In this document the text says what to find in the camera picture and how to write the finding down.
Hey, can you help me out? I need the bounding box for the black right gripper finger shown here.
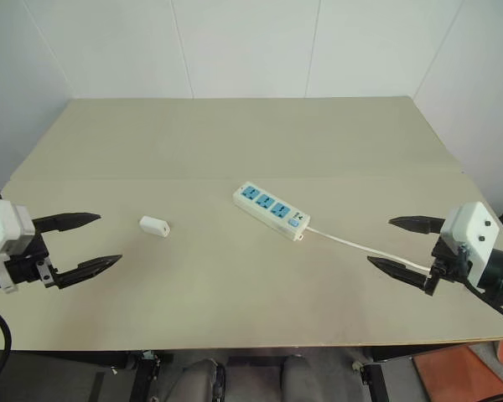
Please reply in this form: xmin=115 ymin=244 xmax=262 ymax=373
xmin=366 ymin=255 xmax=432 ymax=291
xmin=387 ymin=214 xmax=446 ymax=235

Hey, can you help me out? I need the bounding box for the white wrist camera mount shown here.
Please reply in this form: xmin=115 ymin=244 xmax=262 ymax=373
xmin=438 ymin=200 xmax=500 ymax=291
xmin=0 ymin=198 xmax=35 ymax=294

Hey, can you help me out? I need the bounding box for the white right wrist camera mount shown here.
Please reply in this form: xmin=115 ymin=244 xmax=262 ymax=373
xmin=438 ymin=200 xmax=500 ymax=291

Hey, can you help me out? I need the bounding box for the white power cable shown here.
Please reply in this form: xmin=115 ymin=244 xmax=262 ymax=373
xmin=305 ymin=225 xmax=432 ymax=273

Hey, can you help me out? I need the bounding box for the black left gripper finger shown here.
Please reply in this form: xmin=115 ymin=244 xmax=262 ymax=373
xmin=53 ymin=254 xmax=124 ymax=291
xmin=31 ymin=212 xmax=102 ymax=234

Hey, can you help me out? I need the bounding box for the black table frame bracket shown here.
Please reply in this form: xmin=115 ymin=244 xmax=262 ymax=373
xmin=127 ymin=350 xmax=175 ymax=402
xmin=350 ymin=359 xmax=392 ymax=402

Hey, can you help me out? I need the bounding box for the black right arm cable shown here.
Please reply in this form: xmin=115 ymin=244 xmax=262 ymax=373
xmin=459 ymin=274 xmax=503 ymax=330

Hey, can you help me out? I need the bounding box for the small white plug adapter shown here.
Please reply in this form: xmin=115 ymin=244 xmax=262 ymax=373
xmin=138 ymin=214 xmax=172 ymax=240

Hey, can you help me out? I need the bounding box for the dark grey rounded shape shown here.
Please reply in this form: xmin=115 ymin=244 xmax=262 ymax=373
xmin=180 ymin=358 xmax=228 ymax=402
xmin=279 ymin=354 xmax=322 ymax=402

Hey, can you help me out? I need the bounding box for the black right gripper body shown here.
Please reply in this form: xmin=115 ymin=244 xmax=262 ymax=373
xmin=423 ymin=234 xmax=475 ymax=297

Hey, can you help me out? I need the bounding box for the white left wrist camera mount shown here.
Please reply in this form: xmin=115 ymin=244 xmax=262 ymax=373
xmin=0 ymin=198 xmax=35 ymax=294

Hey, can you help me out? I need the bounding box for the white power strip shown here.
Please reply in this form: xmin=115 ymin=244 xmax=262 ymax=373
xmin=233 ymin=180 xmax=311 ymax=244

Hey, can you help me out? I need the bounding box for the orange floor mat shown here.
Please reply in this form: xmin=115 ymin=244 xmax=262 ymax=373
xmin=412 ymin=338 xmax=503 ymax=402

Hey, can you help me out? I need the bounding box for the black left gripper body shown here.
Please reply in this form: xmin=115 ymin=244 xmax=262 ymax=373
xmin=3 ymin=232 xmax=60 ymax=291

